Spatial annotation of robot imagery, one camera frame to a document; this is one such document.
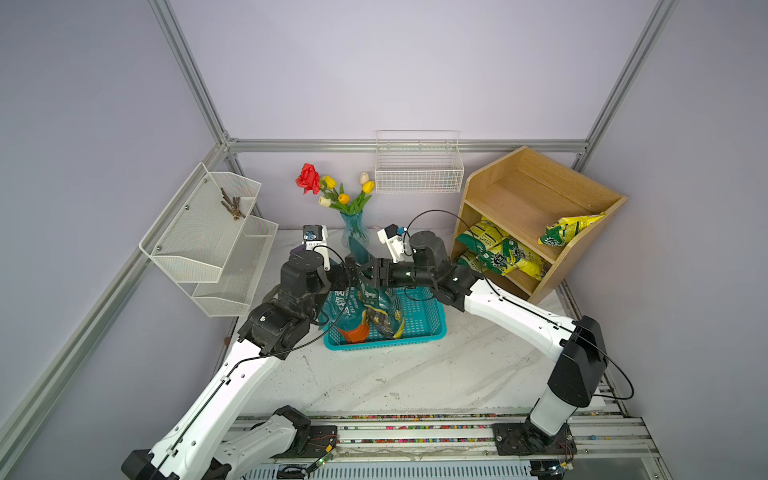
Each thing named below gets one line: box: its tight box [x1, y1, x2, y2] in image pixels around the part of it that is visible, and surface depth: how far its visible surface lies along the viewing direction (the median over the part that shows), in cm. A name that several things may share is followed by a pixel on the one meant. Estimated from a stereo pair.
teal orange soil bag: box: [318, 286, 370, 342], surface depth 78 cm
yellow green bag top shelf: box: [538, 212, 606, 247], surface depth 70 cm
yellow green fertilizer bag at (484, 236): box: [456, 216, 511, 253], surface depth 95 cm
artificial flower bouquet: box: [296, 163, 375, 215], surface depth 90 cm
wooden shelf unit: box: [451, 146, 628, 304], surface depth 85 cm
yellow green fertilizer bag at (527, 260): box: [502, 238, 547, 281], surface depth 86 cm
